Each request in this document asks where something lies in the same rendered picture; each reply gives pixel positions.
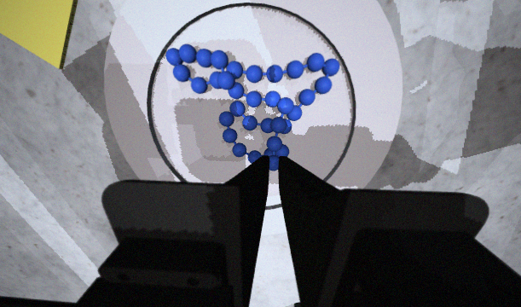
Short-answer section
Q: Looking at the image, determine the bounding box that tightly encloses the blue bead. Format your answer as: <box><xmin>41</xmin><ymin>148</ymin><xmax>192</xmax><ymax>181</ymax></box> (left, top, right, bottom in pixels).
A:
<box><xmin>270</xmin><ymin>117</ymin><xmax>287</xmax><ymax>133</ymax></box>
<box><xmin>322</xmin><ymin>59</ymin><xmax>339</xmax><ymax>77</ymax></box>
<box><xmin>226</xmin><ymin>61</ymin><xmax>243</xmax><ymax>79</ymax></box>
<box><xmin>248</xmin><ymin>150</ymin><xmax>261</xmax><ymax>164</ymax></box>
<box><xmin>263</xmin><ymin>148</ymin><xmax>273</xmax><ymax>156</ymax></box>
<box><xmin>281</xmin><ymin>119</ymin><xmax>292</xmax><ymax>134</ymax></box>
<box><xmin>246</xmin><ymin>65</ymin><xmax>263</xmax><ymax>83</ymax></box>
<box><xmin>315</xmin><ymin>76</ymin><xmax>333</xmax><ymax>94</ymax></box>
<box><xmin>173</xmin><ymin>64</ymin><xmax>190</xmax><ymax>82</ymax></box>
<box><xmin>228</xmin><ymin>82</ymin><xmax>244</xmax><ymax>99</ymax></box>
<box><xmin>179</xmin><ymin>44</ymin><xmax>197</xmax><ymax>64</ymax></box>
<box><xmin>190</xmin><ymin>77</ymin><xmax>208</xmax><ymax>94</ymax></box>
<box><xmin>219</xmin><ymin>111</ymin><xmax>234</xmax><ymax>127</ymax></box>
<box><xmin>232</xmin><ymin>143</ymin><xmax>246</xmax><ymax>157</ymax></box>
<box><xmin>246</xmin><ymin>90</ymin><xmax>262</xmax><ymax>107</ymax></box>
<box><xmin>269</xmin><ymin>155</ymin><xmax>279</xmax><ymax>171</ymax></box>
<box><xmin>209</xmin><ymin>71</ymin><xmax>221</xmax><ymax>89</ymax></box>
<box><xmin>287</xmin><ymin>61</ymin><xmax>304</xmax><ymax>78</ymax></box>
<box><xmin>264</xmin><ymin>90</ymin><xmax>281</xmax><ymax>107</ymax></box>
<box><xmin>277</xmin><ymin>97</ymin><xmax>294</xmax><ymax>114</ymax></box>
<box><xmin>298</xmin><ymin>89</ymin><xmax>315</xmax><ymax>106</ymax></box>
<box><xmin>242</xmin><ymin>115</ymin><xmax>258</xmax><ymax>130</ymax></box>
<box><xmin>166</xmin><ymin>48</ymin><xmax>183</xmax><ymax>67</ymax></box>
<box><xmin>307</xmin><ymin>53</ymin><xmax>325</xmax><ymax>72</ymax></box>
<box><xmin>267</xmin><ymin>136</ymin><xmax>282</xmax><ymax>152</ymax></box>
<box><xmin>196</xmin><ymin>49</ymin><xmax>212</xmax><ymax>68</ymax></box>
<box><xmin>287</xmin><ymin>105</ymin><xmax>302</xmax><ymax>121</ymax></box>
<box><xmin>229</xmin><ymin>101</ymin><xmax>246</xmax><ymax>117</ymax></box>
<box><xmin>266</xmin><ymin>64</ymin><xmax>283</xmax><ymax>83</ymax></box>
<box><xmin>223</xmin><ymin>129</ymin><xmax>237</xmax><ymax>143</ymax></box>
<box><xmin>211</xmin><ymin>50</ymin><xmax>229</xmax><ymax>69</ymax></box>
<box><xmin>217</xmin><ymin>71</ymin><xmax>235</xmax><ymax>90</ymax></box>
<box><xmin>260</xmin><ymin>118</ymin><xmax>272</xmax><ymax>133</ymax></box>
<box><xmin>275</xmin><ymin>144</ymin><xmax>289</xmax><ymax>156</ymax></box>

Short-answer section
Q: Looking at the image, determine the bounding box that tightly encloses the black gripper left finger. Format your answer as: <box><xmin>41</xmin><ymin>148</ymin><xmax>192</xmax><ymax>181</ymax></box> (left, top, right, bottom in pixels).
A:
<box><xmin>101</xmin><ymin>155</ymin><xmax>269</xmax><ymax>307</ymax></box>

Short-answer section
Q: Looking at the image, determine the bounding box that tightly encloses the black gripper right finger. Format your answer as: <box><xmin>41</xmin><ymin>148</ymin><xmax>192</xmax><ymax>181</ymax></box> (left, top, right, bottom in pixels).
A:
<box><xmin>278</xmin><ymin>156</ymin><xmax>489</xmax><ymax>307</ymax></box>

